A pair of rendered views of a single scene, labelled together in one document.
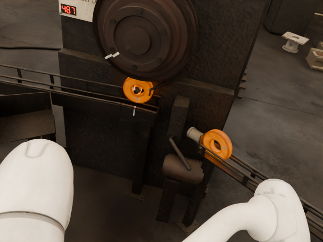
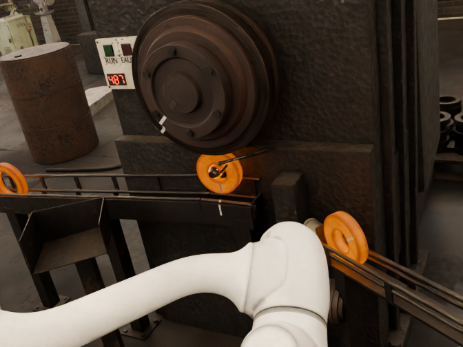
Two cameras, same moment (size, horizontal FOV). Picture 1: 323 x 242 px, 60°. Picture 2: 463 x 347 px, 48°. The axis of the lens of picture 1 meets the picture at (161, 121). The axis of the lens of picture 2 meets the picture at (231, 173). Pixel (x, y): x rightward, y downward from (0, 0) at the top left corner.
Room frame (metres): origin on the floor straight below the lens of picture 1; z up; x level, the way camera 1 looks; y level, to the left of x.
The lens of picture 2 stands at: (-0.17, -0.53, 1.52)
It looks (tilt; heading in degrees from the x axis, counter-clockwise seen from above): 25 degrees down; 25
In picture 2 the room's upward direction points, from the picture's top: 10 degrees counter-clockwise
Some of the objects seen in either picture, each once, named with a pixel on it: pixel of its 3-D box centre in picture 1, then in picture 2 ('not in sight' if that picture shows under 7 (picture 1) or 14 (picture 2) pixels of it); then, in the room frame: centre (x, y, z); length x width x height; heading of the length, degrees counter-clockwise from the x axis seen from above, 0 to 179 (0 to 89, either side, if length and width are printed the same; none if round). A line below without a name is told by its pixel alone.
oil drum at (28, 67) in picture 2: not in sight; (50, 102); (3.19, 2.53, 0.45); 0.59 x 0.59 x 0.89
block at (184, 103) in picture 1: (178, 118); (291, 210); (1.21, -0.09, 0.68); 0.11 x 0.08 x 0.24; 173
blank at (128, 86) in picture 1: (138, 89); (219, 171); (1.23, 0.15, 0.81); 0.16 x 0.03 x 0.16; 86
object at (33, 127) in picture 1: (33, 157); (92, 300); (1.03, 0.67, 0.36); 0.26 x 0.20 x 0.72; 118
